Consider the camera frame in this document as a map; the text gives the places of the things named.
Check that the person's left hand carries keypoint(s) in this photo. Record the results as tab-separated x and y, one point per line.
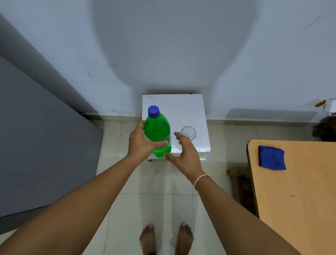
137	147

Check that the person's right hand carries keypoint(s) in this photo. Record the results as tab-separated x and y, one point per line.
189	160

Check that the person's right thumb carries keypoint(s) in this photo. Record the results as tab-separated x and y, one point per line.
172	157

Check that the person's left thumb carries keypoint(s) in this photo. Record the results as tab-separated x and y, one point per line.
160	144

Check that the green plastic bottle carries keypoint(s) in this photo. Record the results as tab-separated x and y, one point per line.
157	128

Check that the person's right forearm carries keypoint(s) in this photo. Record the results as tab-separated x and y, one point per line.
236	218

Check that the person's left forearm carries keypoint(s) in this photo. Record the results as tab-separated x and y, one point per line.
78	207

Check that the clear drinking glass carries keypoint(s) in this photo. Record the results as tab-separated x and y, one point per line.
189	132

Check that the blue bottle cap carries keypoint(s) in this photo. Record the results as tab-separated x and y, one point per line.
153	111

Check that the white and red thread wristband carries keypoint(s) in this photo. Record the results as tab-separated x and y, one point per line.
199	180

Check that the small white marble-top table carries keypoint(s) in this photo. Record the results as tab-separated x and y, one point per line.
183	110

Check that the brown wooden stool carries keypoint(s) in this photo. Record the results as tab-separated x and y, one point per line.
242	186

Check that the person's right foot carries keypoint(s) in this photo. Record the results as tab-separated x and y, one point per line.
184	237

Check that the person's foot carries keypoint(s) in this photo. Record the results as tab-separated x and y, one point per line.
147	239
184	237

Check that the person's left foot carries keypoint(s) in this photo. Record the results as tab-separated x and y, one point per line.
147	239

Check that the blue folded cloth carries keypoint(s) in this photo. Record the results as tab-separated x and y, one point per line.
271	157

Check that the grey cabinet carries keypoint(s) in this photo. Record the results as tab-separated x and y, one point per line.
39	144

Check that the light wooden table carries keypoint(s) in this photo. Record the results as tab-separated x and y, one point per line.
296	199

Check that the dark brown object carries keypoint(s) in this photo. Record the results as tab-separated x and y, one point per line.
326	130

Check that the white wall fixture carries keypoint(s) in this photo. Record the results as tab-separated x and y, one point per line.
329	105

